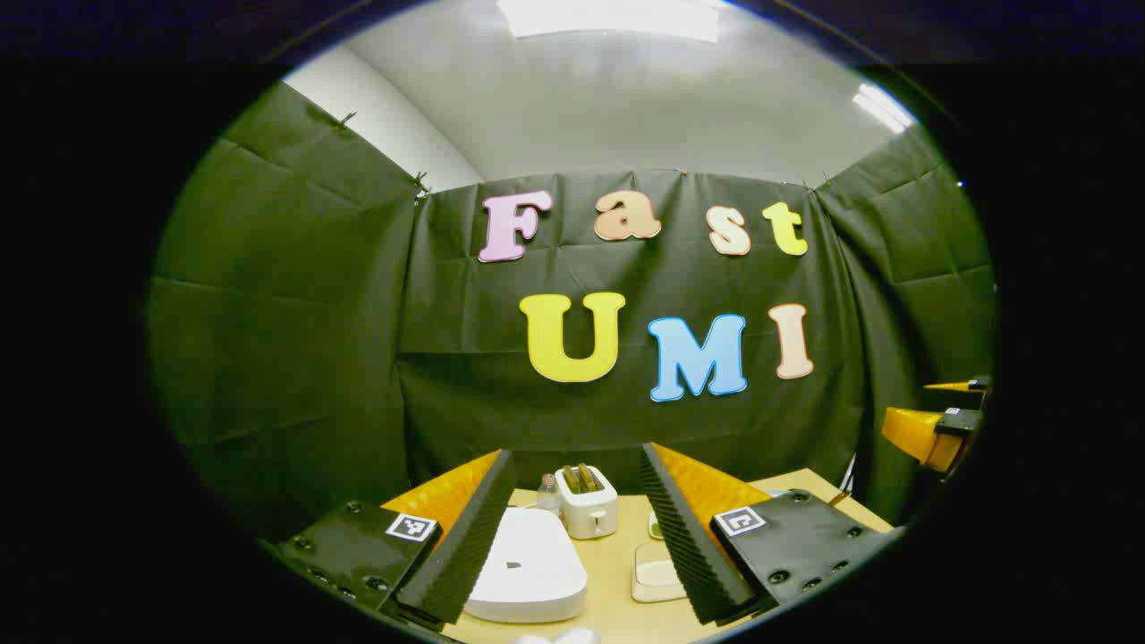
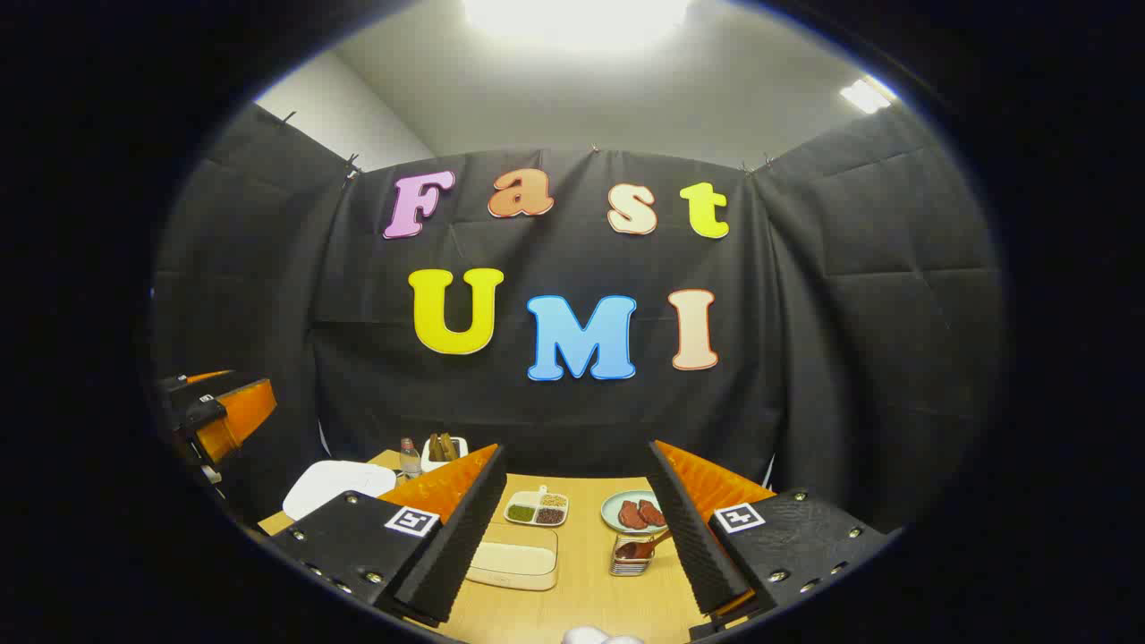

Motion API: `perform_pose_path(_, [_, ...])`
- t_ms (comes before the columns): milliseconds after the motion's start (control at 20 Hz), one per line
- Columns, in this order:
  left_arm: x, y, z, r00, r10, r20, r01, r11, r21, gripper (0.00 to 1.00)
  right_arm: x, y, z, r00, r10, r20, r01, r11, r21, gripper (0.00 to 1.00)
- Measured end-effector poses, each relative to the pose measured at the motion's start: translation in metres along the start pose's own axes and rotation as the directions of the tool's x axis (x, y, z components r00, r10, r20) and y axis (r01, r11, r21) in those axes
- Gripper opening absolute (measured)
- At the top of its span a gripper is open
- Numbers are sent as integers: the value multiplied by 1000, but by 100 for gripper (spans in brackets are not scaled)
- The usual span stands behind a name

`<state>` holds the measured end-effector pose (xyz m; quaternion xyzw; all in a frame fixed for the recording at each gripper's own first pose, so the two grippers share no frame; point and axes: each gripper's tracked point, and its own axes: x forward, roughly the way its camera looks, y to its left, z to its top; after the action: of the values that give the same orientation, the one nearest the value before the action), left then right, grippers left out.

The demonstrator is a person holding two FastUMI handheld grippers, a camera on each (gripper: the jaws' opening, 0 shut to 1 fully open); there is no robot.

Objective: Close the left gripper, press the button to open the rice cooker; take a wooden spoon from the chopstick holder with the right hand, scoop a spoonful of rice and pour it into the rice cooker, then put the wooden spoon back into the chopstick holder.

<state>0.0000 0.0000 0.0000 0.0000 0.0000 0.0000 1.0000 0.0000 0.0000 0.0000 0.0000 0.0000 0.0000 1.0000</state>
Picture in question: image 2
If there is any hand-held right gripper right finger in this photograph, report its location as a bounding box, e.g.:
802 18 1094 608
646 438 900 640

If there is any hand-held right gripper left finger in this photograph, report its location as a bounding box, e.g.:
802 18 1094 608
266 443 509 629

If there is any dark wooden spoon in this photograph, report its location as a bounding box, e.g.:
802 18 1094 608
617 528 672 561

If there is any white rice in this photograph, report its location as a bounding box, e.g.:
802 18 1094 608
471 542 556 578

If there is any metal chopstick holder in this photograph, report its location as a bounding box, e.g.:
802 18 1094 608
610 534 658 577

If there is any white rice cooker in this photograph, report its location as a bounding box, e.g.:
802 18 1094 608
283 460 397 521

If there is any clear plastic rice container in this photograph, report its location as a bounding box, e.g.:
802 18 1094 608
465 523 560 591

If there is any white divided grain dish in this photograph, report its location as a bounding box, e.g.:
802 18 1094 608
504 486 570 528

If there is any pale green plate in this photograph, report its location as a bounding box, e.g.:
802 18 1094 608
600 490 667 535

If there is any white toaster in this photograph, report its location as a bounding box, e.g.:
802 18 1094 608
420 436 470 473

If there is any black backdrop cloth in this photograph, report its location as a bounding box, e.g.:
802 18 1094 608
152 100 1007 538

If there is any small ceiling light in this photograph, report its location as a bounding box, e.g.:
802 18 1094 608
839 76 898 115

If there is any large ceiling light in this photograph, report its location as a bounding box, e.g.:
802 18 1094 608
461 0 694 50

